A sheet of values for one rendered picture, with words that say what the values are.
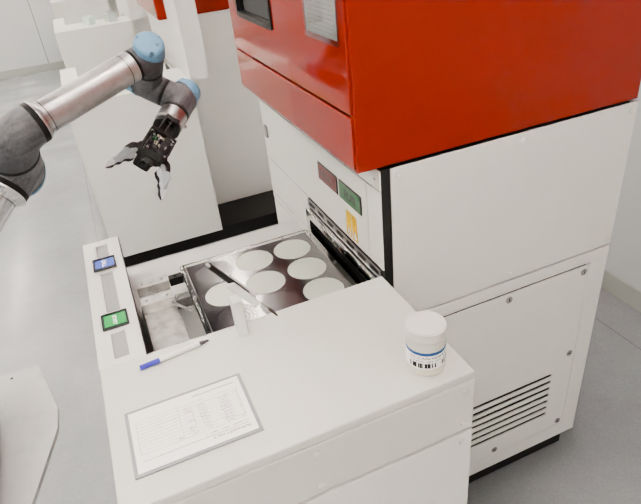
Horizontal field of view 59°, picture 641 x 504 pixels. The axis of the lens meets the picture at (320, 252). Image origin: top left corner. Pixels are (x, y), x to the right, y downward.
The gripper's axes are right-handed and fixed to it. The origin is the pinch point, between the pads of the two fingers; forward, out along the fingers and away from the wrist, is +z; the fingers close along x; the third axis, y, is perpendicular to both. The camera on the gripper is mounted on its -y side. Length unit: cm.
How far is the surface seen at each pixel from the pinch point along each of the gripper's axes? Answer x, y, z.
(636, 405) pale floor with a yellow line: 190, 13, -19
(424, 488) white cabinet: 73, 39, 49
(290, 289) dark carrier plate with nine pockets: 42.5, 15.2, 11.8
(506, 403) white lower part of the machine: 123, 13, 8
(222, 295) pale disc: 30.3, 5.1, 17.0
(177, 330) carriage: 24.2, 2.6, 29.1
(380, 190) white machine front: 40, 49, 0
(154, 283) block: 16.7, -8.8, 16.4
